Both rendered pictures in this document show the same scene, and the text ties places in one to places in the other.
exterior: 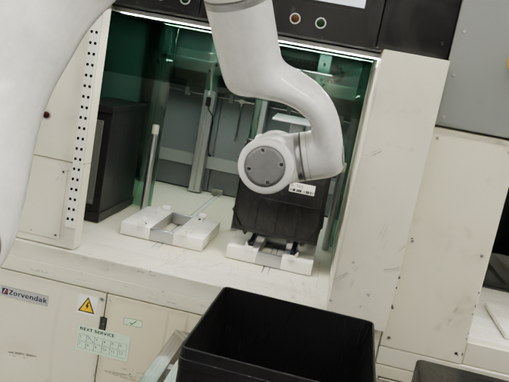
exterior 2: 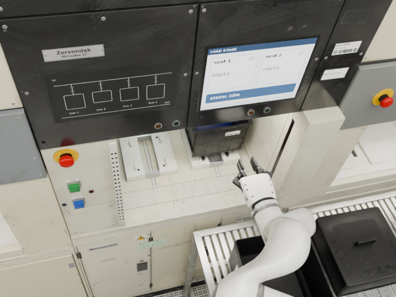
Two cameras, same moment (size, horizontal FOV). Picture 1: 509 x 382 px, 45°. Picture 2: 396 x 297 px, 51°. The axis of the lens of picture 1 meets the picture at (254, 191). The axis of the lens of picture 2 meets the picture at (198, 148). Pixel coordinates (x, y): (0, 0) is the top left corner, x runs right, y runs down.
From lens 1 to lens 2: 1.23 m
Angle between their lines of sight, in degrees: 47
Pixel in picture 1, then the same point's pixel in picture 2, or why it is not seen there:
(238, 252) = (199, 167)
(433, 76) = (335, 125)
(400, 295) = not seen: hidden behind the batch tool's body
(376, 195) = (298, 171)
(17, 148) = not seen: outside the picture
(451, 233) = (328, 161)
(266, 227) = (213, 151)
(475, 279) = (336, 170)
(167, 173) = not seen: hidden behind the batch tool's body
